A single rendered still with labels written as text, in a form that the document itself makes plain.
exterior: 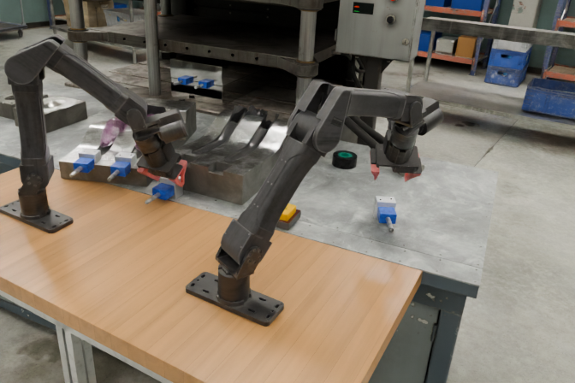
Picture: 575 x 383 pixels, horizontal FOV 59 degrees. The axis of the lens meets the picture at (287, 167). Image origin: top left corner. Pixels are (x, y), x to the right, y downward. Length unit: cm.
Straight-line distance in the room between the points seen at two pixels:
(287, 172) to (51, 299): 52
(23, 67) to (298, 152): 63
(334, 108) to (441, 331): 66
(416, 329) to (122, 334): 73
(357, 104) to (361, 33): 105
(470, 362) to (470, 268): 102
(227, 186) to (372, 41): 93
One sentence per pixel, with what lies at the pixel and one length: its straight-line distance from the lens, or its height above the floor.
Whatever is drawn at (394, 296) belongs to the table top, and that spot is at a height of 80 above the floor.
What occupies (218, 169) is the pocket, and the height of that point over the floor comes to 87.
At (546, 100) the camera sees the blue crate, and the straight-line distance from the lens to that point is 480.
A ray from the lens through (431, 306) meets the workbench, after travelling 132.
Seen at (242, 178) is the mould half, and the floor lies 88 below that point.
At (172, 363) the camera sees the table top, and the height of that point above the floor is 80.
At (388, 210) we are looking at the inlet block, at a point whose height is 84.
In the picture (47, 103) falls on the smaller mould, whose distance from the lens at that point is 213.
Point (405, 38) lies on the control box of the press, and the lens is 201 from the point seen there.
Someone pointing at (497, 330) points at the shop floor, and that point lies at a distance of 245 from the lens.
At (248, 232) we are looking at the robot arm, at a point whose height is 96.
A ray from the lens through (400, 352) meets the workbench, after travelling 145.
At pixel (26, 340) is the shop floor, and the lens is 232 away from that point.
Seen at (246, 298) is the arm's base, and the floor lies 81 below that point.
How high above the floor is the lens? 146
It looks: 24 degrees down
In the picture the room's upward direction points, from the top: 3 degrees clockwise
